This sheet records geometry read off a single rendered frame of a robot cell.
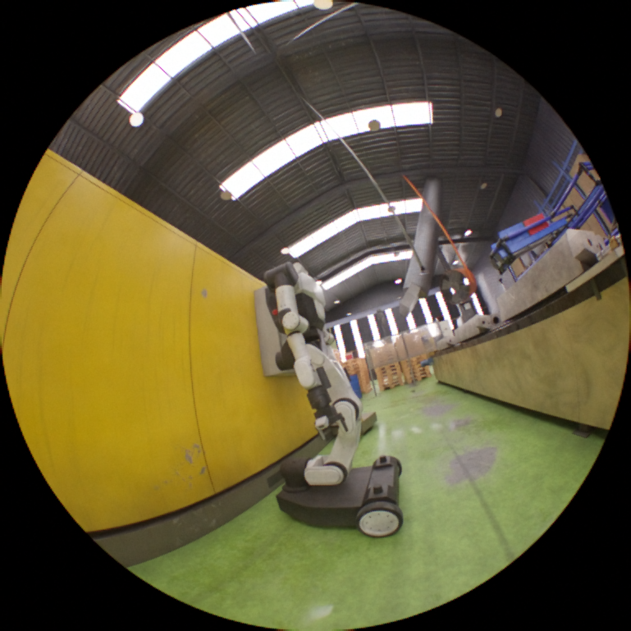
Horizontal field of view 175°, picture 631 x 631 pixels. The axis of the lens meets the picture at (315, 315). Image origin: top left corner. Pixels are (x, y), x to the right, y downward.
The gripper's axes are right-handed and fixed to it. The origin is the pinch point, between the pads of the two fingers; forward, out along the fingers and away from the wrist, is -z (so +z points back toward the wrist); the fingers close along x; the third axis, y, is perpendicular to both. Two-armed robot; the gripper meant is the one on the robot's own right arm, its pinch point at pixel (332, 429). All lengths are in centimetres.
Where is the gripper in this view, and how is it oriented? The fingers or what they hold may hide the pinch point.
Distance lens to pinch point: 88.7
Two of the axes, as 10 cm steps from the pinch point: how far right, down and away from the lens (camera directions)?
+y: 3.5, 2.5, 9.0
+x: 8.6, -4.7, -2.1
